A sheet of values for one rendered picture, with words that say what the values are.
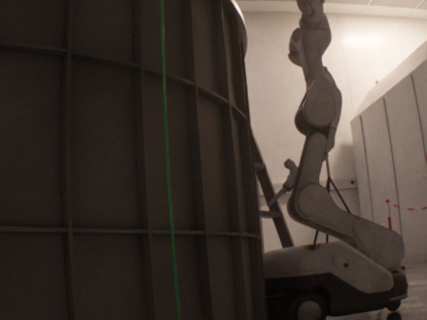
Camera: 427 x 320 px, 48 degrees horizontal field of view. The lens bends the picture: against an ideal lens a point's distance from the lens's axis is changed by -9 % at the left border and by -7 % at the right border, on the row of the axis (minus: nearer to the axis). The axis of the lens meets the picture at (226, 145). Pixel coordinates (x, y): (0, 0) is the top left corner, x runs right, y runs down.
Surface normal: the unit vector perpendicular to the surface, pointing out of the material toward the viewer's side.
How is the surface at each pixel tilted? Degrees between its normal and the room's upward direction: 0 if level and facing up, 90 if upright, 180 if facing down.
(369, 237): 90
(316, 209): 91
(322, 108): 90
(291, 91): 90
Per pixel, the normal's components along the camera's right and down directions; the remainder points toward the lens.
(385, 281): 0.11, -0.23
